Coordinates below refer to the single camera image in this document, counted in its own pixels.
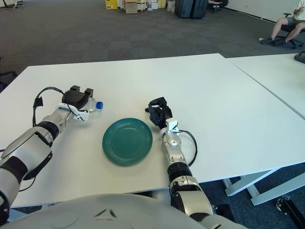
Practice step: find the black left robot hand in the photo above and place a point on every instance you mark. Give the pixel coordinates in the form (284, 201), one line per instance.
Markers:
(75, 100)

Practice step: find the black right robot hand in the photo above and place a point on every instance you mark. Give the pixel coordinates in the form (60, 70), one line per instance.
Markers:
(160, 114)

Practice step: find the clear plastic bottle blue cap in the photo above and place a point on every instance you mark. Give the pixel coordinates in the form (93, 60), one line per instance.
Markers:
(99, 105)

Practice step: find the green round plate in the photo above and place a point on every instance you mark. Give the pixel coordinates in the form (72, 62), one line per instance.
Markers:
(127, 140)

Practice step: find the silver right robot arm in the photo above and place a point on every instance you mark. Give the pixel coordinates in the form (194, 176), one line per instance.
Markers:
(172, 142)

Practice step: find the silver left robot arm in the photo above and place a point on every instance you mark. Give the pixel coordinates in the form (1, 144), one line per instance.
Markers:
(28, 143)

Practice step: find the black office chair with armrest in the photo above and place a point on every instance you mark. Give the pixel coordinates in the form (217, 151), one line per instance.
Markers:
(7, 75)

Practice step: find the yellow cardboard box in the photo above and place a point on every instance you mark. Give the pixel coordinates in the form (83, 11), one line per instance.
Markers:
(111, 4)

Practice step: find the white plastic bag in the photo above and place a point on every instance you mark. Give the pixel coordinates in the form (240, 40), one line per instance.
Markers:
(171, 6)

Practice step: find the brown cardboard box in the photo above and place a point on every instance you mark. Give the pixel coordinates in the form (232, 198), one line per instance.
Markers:
(131, 7)

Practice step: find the pile of pale cartons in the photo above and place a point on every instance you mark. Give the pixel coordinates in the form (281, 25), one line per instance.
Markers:
(153, 4)

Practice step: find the white chair base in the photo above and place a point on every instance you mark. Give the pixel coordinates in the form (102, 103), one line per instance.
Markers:
(15, 3)

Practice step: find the grey robot torso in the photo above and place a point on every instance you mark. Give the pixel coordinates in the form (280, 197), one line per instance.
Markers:
(95, 214)

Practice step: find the black office chair far away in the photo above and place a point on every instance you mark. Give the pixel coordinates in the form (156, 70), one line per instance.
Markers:
(216, 6)

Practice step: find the seated person in shorts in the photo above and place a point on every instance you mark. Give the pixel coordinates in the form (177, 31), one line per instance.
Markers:
(278, 26)

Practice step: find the black device on table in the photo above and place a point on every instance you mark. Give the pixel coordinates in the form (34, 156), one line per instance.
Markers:
(300, 57)

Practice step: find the black office chair under person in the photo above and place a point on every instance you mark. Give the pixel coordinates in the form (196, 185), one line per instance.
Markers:
(287, 28)

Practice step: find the black wheeled stand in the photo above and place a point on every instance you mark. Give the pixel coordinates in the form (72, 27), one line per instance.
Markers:
(293, 210)

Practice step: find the white table frame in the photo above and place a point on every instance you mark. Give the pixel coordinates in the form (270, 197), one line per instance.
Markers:
(262, 195)
(232, 188)

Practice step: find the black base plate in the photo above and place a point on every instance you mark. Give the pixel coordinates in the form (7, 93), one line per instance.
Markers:
(225, 211)

